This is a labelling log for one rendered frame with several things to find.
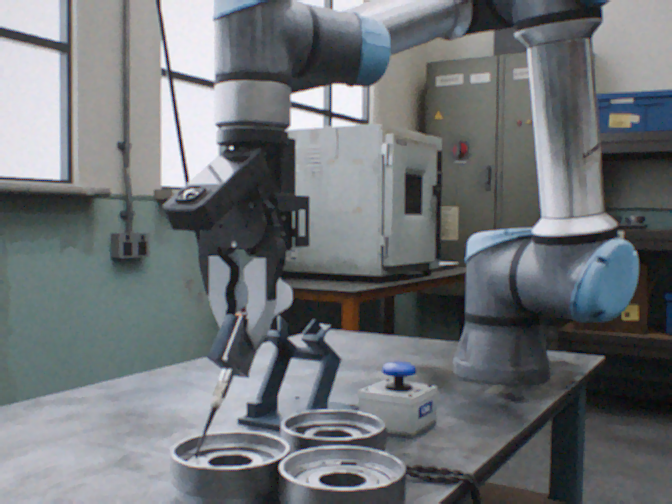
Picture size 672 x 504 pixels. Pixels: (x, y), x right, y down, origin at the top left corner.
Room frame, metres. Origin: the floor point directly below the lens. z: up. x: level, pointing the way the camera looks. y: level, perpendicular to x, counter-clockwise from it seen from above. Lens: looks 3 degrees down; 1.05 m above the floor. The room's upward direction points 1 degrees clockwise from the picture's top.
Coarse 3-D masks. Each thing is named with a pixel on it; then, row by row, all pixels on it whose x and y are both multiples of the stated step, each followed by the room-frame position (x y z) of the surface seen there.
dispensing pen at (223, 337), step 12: (228, 324) 0.69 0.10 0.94; (216, 336) 0.69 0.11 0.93; (228, 336) 0.68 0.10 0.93; (216, 348) 0.68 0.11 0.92; (216, 360) 0.67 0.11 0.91; (228, 372) 0.68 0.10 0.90; (216, 384) 0.67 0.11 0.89; (228, 384) 0.68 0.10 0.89; (216, 396) 0.67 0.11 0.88; (216, 408) 0.66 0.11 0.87; (204, 432) 0.65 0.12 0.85
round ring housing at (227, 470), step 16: (208, 432) 0.68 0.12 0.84; (224, 432) 0.68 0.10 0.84; (240, 432) 0.68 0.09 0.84; (176, 448) 0.64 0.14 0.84; (192, 448) 0.66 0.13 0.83; (208, 448) 0.67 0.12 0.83; (272, 448) 0.67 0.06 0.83; (288, 448) 0.63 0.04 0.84; (176, 464) 0.60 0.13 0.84; (192, 464) 0.59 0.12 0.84; (208, 464) 0.62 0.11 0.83; (224, 464) 0.65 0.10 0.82; (240, 464) 0.65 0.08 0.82; (256, 464) 0.59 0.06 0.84; (272, 464) 0.60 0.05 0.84; (176, 480) 0.60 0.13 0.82; (192, 480) 0.59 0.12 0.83; (208, 480) 0.58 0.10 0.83; (224, 480) 0.58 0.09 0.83; (240, 480) 0.58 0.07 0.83; (256, 480) 0.59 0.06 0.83; (272, 480) 0.60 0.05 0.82; (192, 496) 0.59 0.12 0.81; (208, 496) 0.58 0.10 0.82; (224, 496) 0.58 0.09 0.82; (240, 496) 0.58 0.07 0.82; (256, 496) 0.59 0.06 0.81; (272, 496) 0.61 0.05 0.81
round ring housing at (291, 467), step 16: (320, 448) 0.63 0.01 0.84; (336, 448) 0.64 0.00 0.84; (352, 448) 0.64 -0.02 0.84; (368, 448) 0.63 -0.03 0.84; (288, 464) 0.61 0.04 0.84; (304, 464) 0.62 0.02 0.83; (320, 464) 0.63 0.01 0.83; (336, 464) 0.63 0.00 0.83; (352, 464) 0.63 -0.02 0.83; (368, 464) 0.63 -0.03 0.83; (384, 464) 0.62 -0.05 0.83; (400, 464) 0.60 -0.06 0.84; (288, 480) 0.56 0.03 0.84; (320, 480) 0.60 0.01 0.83; (336, 480) 0.61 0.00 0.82; (352, 480) 0.61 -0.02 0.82; (368, 480) 0.59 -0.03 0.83; (400, 480) 0.56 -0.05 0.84; (288, 496) 0.56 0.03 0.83; (304, 496) 0.55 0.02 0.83; (320, 496) 0.54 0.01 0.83; (336, 496) 0.54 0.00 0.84; (352, 496) 0.54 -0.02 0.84; (368, 496) 0.54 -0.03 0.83; (384, 496) 0.55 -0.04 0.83; (400, 496) 0.56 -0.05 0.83
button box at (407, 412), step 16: (384, 384) 0.87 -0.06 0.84; (416, 384) 0.87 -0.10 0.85; (368, 400) 0.83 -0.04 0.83; (384, 400) 0.82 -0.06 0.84; (400, 400) 0.81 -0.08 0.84; (416, 400) 0.81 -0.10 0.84; (432, 400) 0.85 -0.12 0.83; (384, 416) 0.82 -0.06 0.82; (400, 416) 0.81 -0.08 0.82; (416, 416) 0.81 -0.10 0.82; (432, 416) 0.85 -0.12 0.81; (400, 432) 0.81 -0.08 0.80; (416, 432) 0.81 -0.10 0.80
